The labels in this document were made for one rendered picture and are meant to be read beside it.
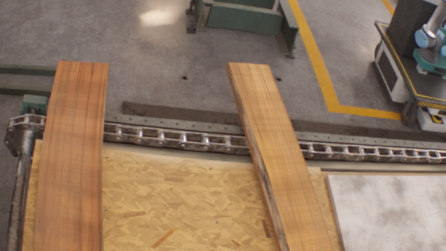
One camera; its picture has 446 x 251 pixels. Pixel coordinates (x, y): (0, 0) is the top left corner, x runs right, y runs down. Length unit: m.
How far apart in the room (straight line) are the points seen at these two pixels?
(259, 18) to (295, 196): 2.20
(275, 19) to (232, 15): 0.29
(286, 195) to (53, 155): 0.67
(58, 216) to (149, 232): 0.26
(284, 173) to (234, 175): 0.14
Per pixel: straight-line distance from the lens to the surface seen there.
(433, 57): 3.27
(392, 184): 1.74
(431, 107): 3.37
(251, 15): 3.52
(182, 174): 1.50
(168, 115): 2.88
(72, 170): 1.40
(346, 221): 1.54
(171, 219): 1.39
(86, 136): 1.49
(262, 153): 1.56
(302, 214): 1.44
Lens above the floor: 1.94
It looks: 40 degrees down
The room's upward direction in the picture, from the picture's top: 17 degrees clockwise
